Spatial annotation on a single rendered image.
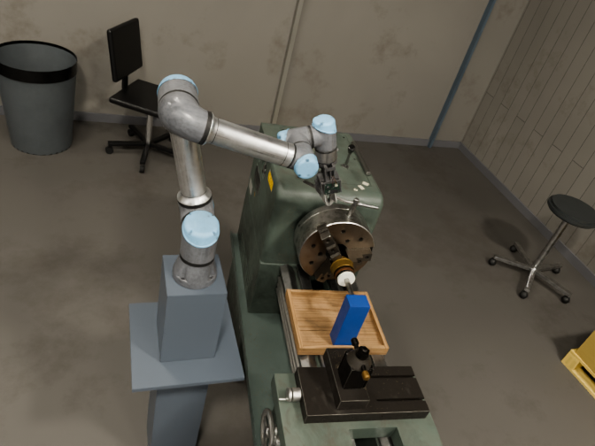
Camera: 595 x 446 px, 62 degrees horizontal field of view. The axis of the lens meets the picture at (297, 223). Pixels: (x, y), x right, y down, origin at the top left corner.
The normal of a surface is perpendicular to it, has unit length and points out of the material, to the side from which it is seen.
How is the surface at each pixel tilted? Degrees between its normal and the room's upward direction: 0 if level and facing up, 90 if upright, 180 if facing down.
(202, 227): 7
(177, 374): 0
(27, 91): 95
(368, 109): 90
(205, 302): 90
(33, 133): 95
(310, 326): 0
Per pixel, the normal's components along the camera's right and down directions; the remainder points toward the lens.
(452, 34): 0.27, 0.62
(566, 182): -0.93, 0.00
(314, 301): 0.22, -0.78
